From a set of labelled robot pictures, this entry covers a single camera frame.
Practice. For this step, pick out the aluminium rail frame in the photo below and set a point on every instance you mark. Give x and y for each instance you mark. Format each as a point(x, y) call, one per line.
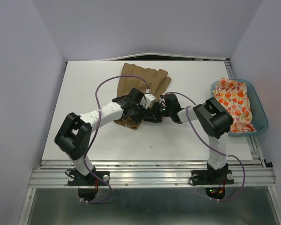
point(150, 174)

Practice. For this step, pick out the blue plastic basket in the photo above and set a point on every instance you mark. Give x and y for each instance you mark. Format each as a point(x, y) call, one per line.
point(259, 119)

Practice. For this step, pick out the orange floral skirt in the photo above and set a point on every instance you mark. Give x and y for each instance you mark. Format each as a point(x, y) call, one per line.
point(232, 95)

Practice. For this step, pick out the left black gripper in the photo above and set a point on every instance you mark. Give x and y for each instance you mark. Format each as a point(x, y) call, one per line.
point(138, 118)

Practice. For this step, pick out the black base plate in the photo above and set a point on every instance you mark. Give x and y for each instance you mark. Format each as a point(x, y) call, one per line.
point(88, 186)
point(215, 184)

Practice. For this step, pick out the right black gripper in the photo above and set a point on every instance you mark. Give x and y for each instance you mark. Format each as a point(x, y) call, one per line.
point(153, 116)

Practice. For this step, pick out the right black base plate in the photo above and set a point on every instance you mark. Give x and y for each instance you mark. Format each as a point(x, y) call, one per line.
point(215, 184)

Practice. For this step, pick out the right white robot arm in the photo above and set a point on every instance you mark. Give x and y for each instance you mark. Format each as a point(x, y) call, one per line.
point(213, 117)

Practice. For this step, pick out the brown pleated skirt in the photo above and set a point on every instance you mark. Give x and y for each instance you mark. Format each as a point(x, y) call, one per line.
point(134, 76)

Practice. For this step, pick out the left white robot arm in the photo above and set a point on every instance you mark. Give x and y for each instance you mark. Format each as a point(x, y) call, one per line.
point(73, 137)

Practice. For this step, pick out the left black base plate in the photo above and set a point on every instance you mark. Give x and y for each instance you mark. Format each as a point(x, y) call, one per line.
point(88, 186)

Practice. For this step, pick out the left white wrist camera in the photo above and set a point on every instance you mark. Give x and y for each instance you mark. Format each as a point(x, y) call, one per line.
point(147, 99)

